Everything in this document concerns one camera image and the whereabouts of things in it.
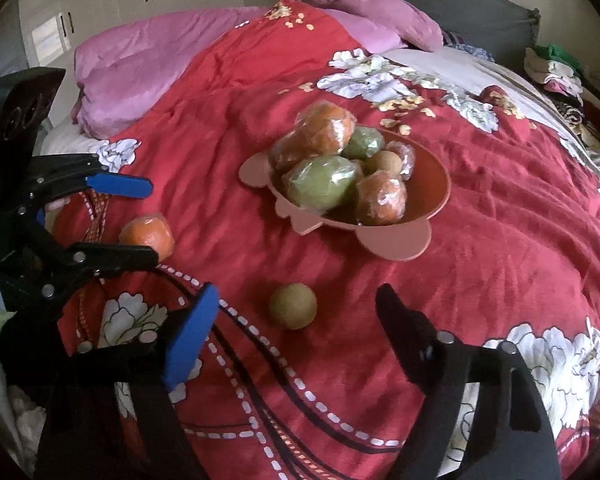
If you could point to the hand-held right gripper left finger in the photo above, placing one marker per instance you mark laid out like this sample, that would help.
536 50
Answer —
190 340

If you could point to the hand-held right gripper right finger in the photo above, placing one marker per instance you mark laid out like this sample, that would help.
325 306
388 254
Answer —
405 330

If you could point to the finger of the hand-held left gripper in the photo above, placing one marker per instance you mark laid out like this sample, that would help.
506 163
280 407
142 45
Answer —
125 259
125 187

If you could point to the orange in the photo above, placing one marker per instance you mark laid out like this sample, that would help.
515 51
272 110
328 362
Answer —
147 232
287 152
380 197
325 127

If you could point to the round brown fruit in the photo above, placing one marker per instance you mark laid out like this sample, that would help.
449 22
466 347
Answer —
292 306
382 161

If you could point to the pink plastic bowl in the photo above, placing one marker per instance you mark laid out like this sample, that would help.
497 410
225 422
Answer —
425 190

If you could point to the large green fruit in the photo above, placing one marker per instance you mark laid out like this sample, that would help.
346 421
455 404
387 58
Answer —
320 182

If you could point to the small red fruit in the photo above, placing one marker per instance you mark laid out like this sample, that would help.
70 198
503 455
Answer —
406 157

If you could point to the small green fruit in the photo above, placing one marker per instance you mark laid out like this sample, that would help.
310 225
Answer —
364 142

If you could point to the pink blanket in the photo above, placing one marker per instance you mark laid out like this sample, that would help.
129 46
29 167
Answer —
145 70

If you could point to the red floral quilt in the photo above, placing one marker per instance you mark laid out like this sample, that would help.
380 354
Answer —
505 260

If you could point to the beige blanket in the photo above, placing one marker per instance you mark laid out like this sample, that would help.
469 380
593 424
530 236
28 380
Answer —
430 60

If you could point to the dark striped pillow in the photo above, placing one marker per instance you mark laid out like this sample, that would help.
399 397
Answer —
465 45

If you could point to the pile of folded clothes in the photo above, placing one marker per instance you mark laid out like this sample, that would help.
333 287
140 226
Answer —
555 70

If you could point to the grey padded headboard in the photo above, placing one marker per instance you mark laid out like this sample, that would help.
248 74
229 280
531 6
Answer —
455 5

